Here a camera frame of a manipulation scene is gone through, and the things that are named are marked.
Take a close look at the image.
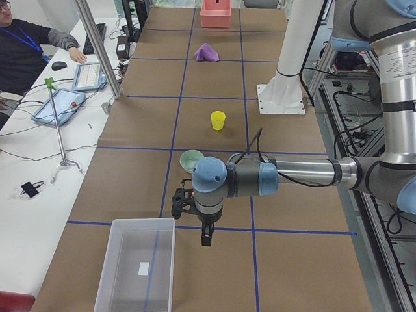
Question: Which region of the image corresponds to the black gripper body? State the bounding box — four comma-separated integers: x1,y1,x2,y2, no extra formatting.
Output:
198,215,217,229

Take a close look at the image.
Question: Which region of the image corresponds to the mint green bowl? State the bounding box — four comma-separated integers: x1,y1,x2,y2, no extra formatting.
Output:
179,149,204,173

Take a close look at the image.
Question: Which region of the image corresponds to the yellow plastic cup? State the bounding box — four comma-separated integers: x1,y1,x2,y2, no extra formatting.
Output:
211,110,226,131

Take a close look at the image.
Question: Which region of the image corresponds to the purple cloth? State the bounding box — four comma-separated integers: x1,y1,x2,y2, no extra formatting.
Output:
194,43,220,62

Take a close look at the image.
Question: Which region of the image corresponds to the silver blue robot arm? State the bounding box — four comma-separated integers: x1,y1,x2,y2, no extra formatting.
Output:
191,1,415,246

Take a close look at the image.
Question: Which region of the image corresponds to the clear plastic box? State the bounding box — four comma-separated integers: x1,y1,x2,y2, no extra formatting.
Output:
94,218,176,311

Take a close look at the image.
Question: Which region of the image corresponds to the black power adapter box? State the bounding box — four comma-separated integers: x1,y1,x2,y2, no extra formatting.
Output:
116,36,131,60

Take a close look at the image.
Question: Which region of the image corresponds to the person's hand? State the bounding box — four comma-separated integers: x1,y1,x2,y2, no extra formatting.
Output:
68,47,88,64

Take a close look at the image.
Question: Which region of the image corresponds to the near blue teach pendant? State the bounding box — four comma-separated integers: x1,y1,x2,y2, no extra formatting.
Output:
31,88,86,126

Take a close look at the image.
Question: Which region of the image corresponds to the blue teach pendant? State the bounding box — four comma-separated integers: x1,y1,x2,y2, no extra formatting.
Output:
31,88,86,126
72,62,107,92

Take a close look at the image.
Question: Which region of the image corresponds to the far blue teach pendant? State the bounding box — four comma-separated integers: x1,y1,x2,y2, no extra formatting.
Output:
72,62,107,92

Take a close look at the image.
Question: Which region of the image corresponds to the pink plastic bin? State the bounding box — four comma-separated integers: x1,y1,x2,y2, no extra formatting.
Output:
200,0,231,29

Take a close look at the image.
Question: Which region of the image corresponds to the black keyboard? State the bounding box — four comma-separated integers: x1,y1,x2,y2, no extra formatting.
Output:
82,23,107,55

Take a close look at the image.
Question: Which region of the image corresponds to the black computer mouse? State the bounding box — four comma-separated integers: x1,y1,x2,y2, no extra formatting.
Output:
51,61,68,71

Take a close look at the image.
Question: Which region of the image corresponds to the seated person in black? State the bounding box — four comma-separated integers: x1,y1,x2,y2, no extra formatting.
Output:
1,1,79,95

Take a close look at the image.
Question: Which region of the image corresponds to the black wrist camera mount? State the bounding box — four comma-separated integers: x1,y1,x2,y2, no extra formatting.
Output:
171,178,197,220

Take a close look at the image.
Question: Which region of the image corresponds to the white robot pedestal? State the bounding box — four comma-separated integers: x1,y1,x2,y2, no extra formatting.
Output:
257,0,325,115

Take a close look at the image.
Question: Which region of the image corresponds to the small black device with strap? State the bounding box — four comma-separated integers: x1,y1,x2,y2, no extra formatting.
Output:
20,181,45,198

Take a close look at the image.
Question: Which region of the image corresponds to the aluminium frame post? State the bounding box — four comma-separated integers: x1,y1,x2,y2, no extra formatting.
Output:
75,0,122,99

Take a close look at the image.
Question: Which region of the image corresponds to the green handled reacher grabber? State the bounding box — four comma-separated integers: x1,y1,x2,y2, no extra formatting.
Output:
45,77,84,184

